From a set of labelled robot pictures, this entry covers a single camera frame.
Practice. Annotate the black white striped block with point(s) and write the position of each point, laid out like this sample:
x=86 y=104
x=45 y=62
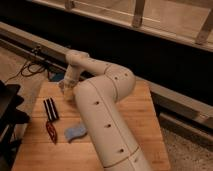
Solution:
x=51 y=111

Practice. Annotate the metal floor rail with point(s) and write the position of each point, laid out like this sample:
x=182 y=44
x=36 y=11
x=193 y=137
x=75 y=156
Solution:
x=181 y=82

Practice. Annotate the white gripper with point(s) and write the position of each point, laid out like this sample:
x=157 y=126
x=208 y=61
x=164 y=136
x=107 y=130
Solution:
x=70 y=80

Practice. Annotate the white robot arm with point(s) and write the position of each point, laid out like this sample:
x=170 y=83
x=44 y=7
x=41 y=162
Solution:
x=96 y=86

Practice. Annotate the white ceramic cup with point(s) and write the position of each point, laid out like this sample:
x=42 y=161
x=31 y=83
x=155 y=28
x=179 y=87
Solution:
x=68 y=93

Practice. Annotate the blue sponge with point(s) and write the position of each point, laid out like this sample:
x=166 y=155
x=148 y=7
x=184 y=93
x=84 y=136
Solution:
x=75 y=132

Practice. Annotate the metal window frame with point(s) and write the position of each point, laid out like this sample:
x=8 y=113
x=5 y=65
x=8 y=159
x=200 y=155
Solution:
x=188 y=22

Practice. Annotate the blue object behind table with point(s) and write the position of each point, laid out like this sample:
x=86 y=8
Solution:
x=57 y=77

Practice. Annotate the black chair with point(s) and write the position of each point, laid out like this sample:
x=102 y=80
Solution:
x=10 y=116

